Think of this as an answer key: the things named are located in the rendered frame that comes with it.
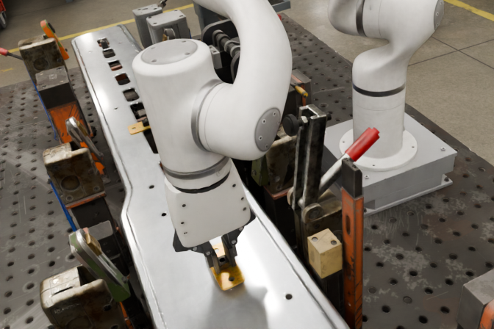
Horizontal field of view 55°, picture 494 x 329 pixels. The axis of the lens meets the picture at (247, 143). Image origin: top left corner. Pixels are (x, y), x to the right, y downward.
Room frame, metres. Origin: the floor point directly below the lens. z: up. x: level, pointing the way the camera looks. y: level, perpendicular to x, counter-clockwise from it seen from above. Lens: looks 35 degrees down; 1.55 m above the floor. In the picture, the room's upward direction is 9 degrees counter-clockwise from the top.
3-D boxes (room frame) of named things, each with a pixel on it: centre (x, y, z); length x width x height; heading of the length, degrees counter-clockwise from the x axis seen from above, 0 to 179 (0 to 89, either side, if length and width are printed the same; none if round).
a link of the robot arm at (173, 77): (0.47, 0.06, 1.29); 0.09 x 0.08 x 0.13; 51
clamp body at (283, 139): (0.70, -0.06, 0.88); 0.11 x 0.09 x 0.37; 109
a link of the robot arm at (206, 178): (0.47, 0.06, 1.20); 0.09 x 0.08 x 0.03; 109
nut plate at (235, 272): (0.47, 0.06, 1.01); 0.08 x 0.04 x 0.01; 19
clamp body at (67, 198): (0.80, 0.36, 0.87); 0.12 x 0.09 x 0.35; 109
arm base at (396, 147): (0.95, -0.32, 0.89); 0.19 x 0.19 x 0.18
